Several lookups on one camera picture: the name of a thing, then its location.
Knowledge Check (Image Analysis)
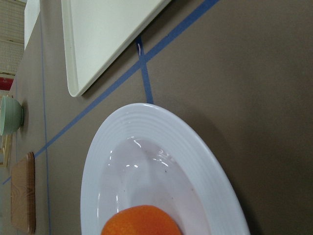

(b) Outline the white plate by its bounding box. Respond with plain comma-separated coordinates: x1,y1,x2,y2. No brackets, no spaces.
80,103,249,235

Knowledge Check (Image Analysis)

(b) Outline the green ceramic bowl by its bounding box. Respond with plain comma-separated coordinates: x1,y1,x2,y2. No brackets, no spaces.
0,96,23,136

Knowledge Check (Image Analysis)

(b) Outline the cream bear tray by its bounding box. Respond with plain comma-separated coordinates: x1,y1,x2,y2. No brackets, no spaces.
61,0,169,97

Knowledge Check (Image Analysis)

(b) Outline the wooden cutting board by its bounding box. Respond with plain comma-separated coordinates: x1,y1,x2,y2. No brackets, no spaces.
11,152,36,234

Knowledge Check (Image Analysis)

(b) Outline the orange mandarin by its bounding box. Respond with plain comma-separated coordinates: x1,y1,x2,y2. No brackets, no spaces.
101,205,181,235

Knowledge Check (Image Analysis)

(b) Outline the wooden cup rack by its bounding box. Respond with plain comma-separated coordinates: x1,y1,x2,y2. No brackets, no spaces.
0,135,12,167

